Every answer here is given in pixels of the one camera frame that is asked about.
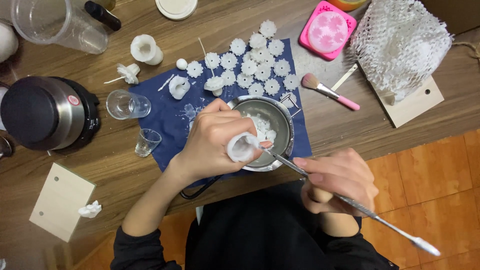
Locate pale pink round flower mould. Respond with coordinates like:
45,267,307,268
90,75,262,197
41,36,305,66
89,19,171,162
307,11,349,53

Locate black cable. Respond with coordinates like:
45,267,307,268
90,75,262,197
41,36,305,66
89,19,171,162
179,174,226,200

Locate white rounded object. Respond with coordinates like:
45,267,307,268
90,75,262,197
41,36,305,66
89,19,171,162
0,22,19,64

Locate small clear shot glass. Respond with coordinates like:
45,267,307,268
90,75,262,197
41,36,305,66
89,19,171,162
134,128,163,158

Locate white foam net wrap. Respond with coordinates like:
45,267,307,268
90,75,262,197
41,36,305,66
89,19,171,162
350,0,453,106

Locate pale wooden board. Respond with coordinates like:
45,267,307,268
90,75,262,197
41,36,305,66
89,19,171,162
29,162,97,243
356,62,445,129

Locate pink handled makeup brush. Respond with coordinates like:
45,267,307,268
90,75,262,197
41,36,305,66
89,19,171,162
301,73,361,112

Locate crumpled white tissue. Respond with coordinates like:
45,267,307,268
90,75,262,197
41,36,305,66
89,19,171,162
77,200,103,219

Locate white hollow wax piece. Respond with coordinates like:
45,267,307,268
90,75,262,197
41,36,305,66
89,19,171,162
168,75,191,101

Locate black bottle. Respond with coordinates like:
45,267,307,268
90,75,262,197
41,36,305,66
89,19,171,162
84,0,122,32

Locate group of white wax flowers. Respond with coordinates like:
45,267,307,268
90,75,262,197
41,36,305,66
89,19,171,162
185,19,301,109

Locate white round lid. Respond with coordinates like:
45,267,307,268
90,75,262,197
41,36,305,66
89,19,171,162
155,0,199,21

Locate person's left hand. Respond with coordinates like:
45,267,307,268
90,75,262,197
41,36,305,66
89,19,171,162
170,98,274,184

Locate white wax flower with wick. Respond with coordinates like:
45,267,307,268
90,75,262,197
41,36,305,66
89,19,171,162
104,62,141,85
197,37,225,97

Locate person's black clothing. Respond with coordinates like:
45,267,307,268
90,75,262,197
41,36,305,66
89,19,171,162
110,180,400,270

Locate steel melting pot with handle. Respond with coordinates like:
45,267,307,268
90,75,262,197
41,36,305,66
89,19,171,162
226,93,302,173

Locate thin pale wooden strip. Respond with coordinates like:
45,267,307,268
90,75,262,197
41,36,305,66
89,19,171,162
331,63,359,91

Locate steel and black electric pot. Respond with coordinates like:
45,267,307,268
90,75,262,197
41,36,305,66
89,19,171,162
0,76,101,152

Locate white wax chunks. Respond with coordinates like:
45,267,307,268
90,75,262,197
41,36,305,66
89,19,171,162
247,114,278,144

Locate person's right hand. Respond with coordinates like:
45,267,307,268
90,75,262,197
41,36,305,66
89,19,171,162
292,148,380,218

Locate long metal spatula tool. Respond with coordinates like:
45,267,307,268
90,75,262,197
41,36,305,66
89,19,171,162
258,143,442,258

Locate large clear plastic cup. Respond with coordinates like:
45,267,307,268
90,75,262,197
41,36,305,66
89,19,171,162
10,0,109,55

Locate pink square silicone mould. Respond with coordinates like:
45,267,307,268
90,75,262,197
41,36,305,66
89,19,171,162
298,0,358,62

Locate dark blue cloth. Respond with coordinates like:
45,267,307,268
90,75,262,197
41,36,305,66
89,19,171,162
129,37,313,189

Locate orange container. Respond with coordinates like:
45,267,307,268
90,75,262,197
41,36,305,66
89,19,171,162
337,0,368,12

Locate thin white wax stick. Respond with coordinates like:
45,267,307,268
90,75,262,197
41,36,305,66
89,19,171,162
157,73,176,92

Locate brown twine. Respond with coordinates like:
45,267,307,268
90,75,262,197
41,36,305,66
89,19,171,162
451,40,480,62

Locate dark metal object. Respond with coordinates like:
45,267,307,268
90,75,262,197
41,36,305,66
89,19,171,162
0,134,14,160

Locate clear drinking glass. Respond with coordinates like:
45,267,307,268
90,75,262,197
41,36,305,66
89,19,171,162
106,89,152,121

